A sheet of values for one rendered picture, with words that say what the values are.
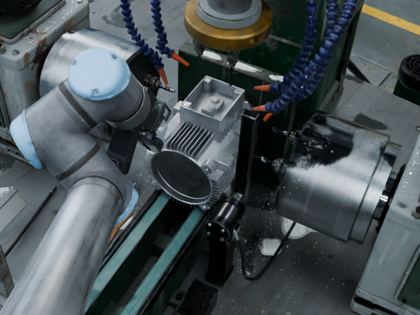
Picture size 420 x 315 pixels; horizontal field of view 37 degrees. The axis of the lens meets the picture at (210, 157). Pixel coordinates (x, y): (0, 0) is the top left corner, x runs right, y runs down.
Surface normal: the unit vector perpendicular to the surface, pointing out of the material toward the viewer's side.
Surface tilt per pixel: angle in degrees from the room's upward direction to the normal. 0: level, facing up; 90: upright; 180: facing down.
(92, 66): 25
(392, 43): 0
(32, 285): 30
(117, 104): 102
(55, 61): 39
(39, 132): 48
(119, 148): 58
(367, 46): 0
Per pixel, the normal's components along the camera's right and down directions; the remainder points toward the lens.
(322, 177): -0.33, 0.05
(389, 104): 0.04, -0.69
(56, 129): 0.29, 0.24
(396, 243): -0.46, 0.62
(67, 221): -0.07, -0.95
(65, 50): -0.14, -0.37
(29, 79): 0.89, 0.36
